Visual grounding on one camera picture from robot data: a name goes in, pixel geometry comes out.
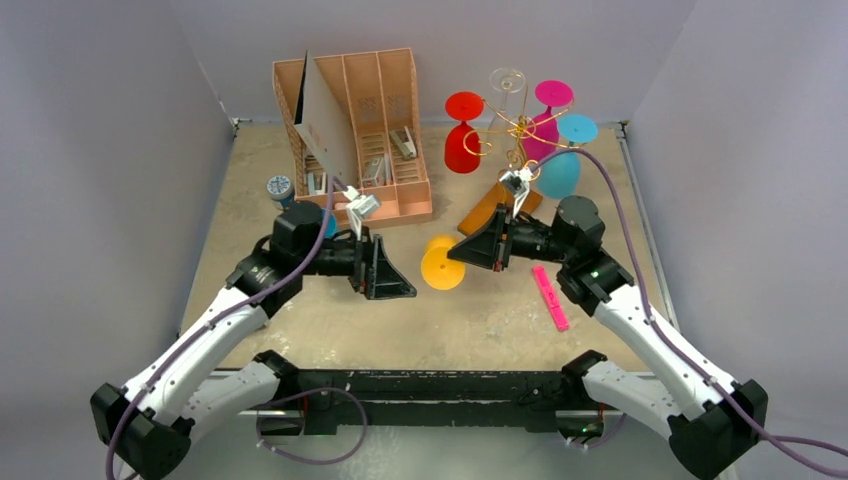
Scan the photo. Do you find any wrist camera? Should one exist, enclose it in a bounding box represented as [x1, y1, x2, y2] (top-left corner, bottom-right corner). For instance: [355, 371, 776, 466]
[343, 186, 381, 231]
[498, 167, 532, 211]

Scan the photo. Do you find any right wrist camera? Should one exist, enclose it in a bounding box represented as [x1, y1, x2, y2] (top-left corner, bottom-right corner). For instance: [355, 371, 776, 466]
[498, 167, 532, 211]

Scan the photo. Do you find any red plastic wine glass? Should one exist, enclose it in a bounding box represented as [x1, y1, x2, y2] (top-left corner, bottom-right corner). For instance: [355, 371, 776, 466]
[444, 91, 484, 174]

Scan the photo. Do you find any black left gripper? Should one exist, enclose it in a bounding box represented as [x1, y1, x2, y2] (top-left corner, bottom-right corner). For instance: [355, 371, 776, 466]
[297, 224, 415, 297]

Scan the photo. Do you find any pink plastic clip tool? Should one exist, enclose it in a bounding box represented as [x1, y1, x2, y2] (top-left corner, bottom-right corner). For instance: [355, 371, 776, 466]
[532, 265, 570, 332]

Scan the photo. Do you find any magenta plastic wine glass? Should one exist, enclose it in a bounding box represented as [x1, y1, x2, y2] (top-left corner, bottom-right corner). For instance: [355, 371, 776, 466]
[522, 79, 574, 160]

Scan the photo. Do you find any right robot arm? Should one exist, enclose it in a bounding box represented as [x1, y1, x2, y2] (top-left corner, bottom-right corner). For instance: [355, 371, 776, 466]
[447, 195, 768, 479]

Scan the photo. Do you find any white paper folder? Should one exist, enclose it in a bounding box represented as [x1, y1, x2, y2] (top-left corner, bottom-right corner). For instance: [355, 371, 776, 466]
[294, 51, 359, 185]

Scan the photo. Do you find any gold wire wine glass rack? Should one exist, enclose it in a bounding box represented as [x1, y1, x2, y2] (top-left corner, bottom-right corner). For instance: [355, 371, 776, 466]
[457, 92, 584, 238]

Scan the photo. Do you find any yellow plastic wine glass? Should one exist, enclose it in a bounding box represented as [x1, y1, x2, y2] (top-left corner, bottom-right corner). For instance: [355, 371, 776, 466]
[420, 235, 466, 291]

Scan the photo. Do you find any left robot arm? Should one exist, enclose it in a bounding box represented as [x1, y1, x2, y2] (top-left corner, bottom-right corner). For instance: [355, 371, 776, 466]
[90, 201, 417, 479]

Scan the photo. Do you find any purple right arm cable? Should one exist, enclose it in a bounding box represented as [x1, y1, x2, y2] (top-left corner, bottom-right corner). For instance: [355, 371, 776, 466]
[526, 146, 848, 480]

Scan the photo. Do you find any small blue white jar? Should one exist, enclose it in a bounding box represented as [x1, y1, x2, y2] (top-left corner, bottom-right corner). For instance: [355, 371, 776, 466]
[266, 175, 295, 210]

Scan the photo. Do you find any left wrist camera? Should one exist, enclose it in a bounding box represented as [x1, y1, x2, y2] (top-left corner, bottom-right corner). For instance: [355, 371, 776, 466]
[343, 186, 381, 231]

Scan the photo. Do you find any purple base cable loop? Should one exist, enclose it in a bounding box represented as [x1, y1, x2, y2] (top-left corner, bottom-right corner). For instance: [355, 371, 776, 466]
[255, 387, 368, 466]

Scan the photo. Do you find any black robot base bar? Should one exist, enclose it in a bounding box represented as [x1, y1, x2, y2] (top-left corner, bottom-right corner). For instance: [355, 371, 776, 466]
[253, 350, 607, 435]

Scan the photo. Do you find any silver item in organizer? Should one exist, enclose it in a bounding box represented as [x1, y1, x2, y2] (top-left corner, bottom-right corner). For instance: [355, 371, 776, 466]
[361, 153, 391, 188]

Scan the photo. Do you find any grey stapler in organizer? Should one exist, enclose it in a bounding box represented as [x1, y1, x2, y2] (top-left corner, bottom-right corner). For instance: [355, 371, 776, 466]
[389, 126, 418, 160]

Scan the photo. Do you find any clear wine glass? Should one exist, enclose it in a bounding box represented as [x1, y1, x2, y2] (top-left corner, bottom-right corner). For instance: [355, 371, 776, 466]
[489, 67, 526, 133]

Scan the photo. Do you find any blue plastic wine glass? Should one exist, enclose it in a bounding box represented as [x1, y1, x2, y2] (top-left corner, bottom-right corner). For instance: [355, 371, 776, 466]
[319, 208, 338, 239]

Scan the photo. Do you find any teal wine glass on rack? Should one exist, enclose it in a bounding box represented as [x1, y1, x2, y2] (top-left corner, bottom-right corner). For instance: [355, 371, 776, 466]
[536, 114, 598, 200]

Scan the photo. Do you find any peach plastic file organizer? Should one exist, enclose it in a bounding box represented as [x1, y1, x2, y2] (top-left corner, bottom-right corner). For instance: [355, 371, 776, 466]
[272, 48, 433, 227]

